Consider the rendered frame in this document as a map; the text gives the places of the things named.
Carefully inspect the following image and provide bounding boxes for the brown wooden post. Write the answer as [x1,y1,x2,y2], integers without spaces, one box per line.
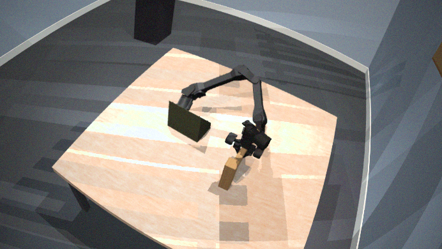
[218,157,240,191]

